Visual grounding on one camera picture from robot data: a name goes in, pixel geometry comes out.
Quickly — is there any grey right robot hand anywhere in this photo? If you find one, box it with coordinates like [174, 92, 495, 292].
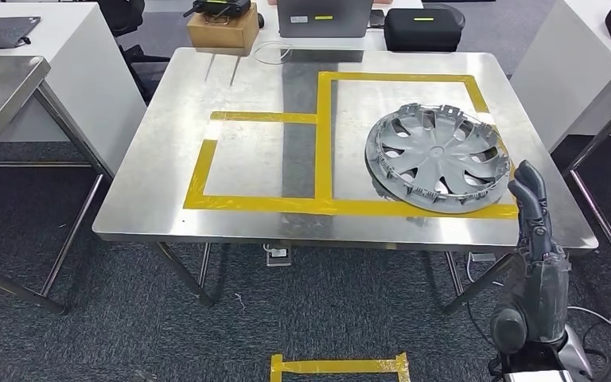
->
[489, 159, 573, 355]

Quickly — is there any silver plastic wheel hubcap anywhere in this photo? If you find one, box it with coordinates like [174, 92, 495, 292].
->
[364, 103, 512, 215]

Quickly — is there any yellow floor tape square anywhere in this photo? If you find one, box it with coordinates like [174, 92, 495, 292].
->
[269, 352, 411, 382]

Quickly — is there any white cabinet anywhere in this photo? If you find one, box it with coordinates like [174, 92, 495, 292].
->
[509, 0, 611, 151]
[0, 1, 149, 175]

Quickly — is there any yellow table tape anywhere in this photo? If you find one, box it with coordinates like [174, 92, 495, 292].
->
[183, 71, 520, 220]

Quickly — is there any square floor socket plate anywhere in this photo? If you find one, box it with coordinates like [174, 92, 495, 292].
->
[264, 244, 292, 268]

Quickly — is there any black zippered hard case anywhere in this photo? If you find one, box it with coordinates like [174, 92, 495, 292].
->
[383, 7, 465, 53]

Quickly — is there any black round stool seat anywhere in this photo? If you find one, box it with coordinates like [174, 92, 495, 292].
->
[423, 2, 466, 30]

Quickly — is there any grey flat electronic device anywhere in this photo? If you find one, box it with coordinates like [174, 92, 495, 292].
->
[277, 0, 375, 39]

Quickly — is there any brown cardboard box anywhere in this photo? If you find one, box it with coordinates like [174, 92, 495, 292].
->
[186, 4, 260, 57]

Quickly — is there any black radio transceiver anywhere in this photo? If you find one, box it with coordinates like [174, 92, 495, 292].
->
[183, 0, 252, 18]

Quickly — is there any black office chair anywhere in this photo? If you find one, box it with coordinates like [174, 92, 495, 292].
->
[97, 0, 172, 103]

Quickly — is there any black looped floor cable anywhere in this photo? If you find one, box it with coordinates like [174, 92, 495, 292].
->
[465, 301, 497, 350]

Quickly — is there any white coiled cable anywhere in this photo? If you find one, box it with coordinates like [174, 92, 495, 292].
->
[252, 41, 294, 66]

